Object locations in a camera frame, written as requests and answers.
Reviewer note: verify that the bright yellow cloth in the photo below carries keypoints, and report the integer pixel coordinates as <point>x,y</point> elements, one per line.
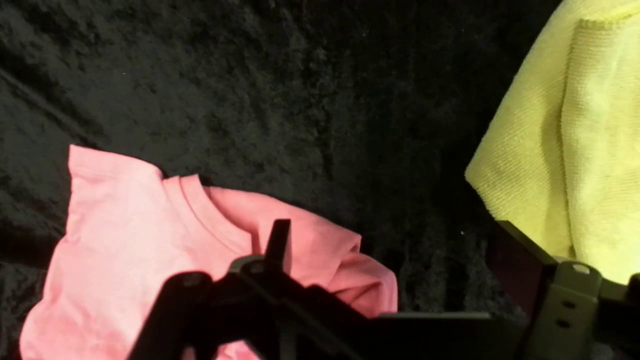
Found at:
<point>586,133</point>

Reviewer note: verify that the black velvet tablecloth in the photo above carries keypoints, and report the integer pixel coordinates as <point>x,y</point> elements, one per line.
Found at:
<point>301,100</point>

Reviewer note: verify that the pink shirt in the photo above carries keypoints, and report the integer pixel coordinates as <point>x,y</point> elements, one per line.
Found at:
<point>121,252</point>

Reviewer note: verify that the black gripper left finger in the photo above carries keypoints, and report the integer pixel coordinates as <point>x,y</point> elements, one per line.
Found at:
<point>267,312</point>

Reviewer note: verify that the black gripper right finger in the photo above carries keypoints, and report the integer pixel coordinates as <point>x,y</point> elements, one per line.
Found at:
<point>573,312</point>

